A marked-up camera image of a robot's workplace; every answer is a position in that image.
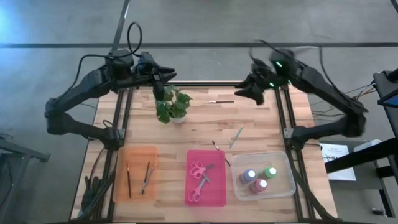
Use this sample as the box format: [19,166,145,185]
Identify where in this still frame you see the blue screen tablet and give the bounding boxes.
[377,92,398,109]

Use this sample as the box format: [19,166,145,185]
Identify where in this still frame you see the potted green plant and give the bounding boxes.
[154,84,193,125]

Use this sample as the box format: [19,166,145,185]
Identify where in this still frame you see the black brush orange bristles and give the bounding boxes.
[125,159,132,200]

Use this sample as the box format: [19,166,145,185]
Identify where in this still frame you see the black side desk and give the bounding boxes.
[325,68,398,218]

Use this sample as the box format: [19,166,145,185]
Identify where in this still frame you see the grey metal stand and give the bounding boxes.
[0,133,51,218]

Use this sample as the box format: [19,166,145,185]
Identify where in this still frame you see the purple paint bottle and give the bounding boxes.
[239,168,257,185]

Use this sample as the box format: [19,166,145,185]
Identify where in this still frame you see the red paint bottle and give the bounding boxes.
[249,177,269,195]

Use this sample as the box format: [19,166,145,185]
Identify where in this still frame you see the black cable bundle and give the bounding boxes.
[80,147,116,220]

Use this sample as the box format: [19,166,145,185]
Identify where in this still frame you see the small black floor device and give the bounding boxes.
[371,207,389,218]

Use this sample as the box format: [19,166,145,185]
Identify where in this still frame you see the orange translucent plastic bin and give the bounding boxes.
[112,146,159,204]

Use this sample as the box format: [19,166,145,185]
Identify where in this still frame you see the pink handled scissors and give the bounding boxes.
[187,174,211,203]
[188,161,215,180]

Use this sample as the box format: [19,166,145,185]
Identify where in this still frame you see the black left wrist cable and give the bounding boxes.
[126,21,144,58]

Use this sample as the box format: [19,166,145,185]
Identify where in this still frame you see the white plastic container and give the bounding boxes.
[353,139,382,153]

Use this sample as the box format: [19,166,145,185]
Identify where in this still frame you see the pink translucent plastic bin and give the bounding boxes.
[183,149,228,207]

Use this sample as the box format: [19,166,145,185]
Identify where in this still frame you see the black aluminium table frame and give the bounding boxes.
[105,81,335,222]

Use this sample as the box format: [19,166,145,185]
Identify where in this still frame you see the green paint bottle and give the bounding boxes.
[259,166,278,181]

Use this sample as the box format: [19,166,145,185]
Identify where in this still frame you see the clear plastic bin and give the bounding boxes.
[231,151,297,201]

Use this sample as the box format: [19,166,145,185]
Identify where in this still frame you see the black spoolie brush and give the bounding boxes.
[211,140,232,167]

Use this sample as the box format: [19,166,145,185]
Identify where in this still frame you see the white paper sheet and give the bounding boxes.
[319,142,358,182]

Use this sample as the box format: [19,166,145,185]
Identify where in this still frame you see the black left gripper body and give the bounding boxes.
[106,49,156,88]

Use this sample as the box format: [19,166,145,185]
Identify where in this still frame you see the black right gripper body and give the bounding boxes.
[249,50,300,91]

